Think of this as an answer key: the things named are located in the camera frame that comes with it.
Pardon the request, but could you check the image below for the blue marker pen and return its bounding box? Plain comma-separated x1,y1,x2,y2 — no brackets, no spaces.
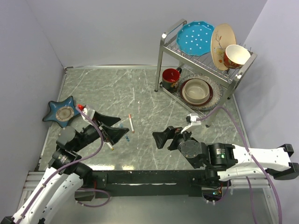
119,123,130,142

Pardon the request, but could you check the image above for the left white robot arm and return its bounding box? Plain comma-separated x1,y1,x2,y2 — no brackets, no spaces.
1,106,129,224

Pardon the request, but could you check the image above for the dark red plate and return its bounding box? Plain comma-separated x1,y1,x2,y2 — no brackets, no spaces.
179,78,214,107

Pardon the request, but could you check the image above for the blue star-shaped dish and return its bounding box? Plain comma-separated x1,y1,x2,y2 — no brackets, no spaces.
42,96,79,128

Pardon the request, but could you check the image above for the steel dish rack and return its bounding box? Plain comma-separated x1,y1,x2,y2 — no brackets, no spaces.
154,18,258,128

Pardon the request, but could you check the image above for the blue polka-dot plate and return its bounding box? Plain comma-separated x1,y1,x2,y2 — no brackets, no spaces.
176,21,214,56

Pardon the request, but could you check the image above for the white orange-tipped marker pen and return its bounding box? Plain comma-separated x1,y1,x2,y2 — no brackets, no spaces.
129,118,135,133

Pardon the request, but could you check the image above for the beige bowl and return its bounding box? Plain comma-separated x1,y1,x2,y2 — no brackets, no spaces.
182,78,210,104

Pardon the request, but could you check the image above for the red black mug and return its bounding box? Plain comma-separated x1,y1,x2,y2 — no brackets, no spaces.
162,67,182,92

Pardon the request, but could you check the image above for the red white bowl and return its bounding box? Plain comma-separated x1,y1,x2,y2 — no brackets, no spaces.
223,44,251,69

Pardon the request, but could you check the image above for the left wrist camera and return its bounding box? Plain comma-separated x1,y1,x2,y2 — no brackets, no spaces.
77,104,96,124

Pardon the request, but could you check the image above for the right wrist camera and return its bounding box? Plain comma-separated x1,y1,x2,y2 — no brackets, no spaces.
181,113,201,133

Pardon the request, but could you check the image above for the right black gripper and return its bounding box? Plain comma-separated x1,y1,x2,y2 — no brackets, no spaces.
152,125,194,150

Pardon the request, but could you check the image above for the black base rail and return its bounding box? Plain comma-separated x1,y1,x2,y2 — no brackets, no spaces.
83,169,230,197

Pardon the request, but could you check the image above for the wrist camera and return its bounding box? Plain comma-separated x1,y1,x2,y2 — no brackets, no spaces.
77,104,96,124
181,113,201,133

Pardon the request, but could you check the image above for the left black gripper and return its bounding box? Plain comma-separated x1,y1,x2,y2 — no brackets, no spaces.
72,111,128,152

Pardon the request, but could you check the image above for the cream floral plate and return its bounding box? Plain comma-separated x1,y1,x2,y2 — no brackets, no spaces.
210,23,236,71

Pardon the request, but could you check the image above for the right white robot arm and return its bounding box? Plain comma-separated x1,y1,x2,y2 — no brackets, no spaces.
152,125,299,186

